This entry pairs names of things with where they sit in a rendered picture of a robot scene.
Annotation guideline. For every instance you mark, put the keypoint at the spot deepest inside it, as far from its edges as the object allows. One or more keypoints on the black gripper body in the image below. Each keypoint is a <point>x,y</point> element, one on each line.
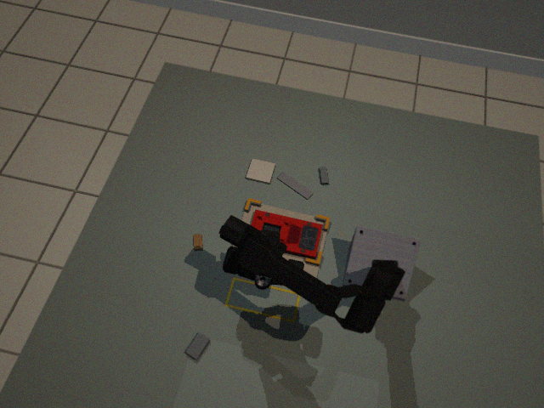
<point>231,266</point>

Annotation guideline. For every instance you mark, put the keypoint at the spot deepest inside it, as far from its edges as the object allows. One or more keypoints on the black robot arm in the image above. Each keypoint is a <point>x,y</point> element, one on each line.
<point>260,252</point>

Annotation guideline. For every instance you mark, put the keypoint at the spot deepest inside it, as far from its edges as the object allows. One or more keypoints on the black wheel with grey hub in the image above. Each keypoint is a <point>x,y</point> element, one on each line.
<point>262,285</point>

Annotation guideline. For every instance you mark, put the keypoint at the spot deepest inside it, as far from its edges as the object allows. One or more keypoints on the brown wooden block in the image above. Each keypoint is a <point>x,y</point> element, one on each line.
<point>197,242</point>

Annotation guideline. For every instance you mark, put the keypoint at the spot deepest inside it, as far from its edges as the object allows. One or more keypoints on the beige square tile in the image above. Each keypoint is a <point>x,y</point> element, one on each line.
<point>260,171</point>

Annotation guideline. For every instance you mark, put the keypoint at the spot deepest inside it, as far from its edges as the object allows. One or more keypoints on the grey flat bar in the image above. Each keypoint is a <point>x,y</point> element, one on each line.
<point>293,184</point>

